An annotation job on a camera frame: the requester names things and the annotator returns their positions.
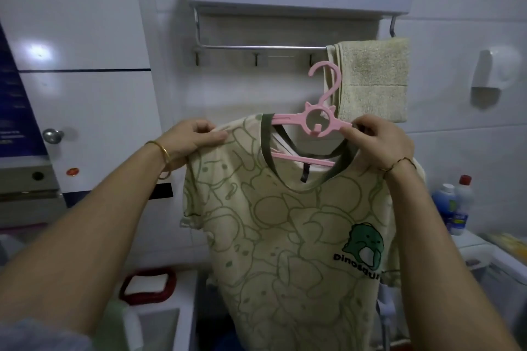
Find person's left hand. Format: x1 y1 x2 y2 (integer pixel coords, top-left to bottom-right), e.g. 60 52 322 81
154 118 229 174

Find person's right hand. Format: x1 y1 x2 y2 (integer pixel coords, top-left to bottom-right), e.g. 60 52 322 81
339 114 416 174

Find pink plastic clothes hanger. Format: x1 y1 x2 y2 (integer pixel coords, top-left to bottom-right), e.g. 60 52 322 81
270 60 355 168

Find red soap dish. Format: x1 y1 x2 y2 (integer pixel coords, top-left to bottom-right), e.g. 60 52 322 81
119 267 178 306

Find white soap bar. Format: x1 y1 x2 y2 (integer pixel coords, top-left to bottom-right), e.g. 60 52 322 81
125 274 170 297

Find cream leaf-patterned clothes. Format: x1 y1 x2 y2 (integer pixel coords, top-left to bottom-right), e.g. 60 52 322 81
180 113 427 351

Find light green plastic basin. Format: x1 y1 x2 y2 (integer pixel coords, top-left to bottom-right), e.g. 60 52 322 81
92 301 145 351

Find person's left forearm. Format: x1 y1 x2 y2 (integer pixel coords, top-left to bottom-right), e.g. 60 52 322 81
0 149 170 337

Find person's right forearm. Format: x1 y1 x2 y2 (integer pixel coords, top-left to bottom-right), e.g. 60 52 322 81
383 161 522 351

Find person's grey patterned shirt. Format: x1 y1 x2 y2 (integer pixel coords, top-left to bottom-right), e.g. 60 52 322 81
0 318 93 351

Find gold bangle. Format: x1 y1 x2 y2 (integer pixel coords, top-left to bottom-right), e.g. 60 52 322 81
144 140 172 181

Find beige hanging towel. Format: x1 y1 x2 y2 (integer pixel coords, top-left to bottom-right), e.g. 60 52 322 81
325 37 411 124

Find blue detergent bottle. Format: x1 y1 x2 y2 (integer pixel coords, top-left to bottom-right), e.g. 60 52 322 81
431 183 458 224

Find white bottle red cap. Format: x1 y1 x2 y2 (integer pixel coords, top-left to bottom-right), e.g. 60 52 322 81
448 175 474 236

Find round metal cabinet knob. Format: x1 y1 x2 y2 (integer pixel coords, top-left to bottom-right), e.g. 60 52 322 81
42 128 65 145

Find white paper dispenser box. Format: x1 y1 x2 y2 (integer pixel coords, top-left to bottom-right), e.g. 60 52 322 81
451 229 495 278

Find blue printed box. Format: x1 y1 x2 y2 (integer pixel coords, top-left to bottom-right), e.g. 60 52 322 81
0 25 49 158

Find white ceramic sink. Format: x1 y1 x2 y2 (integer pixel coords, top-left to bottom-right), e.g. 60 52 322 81
94 270 198 351

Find white washing machine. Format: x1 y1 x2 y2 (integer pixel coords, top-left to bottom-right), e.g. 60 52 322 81
473 244 527 339

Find thin cord bracelet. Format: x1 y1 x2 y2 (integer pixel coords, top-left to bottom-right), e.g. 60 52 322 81
378 156 417 179

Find white wall cabinet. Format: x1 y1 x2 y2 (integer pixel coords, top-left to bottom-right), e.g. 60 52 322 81
0 0 173 210

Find white wall soap dispenser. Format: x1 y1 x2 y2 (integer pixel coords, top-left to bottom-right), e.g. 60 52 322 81
470 45 523 92

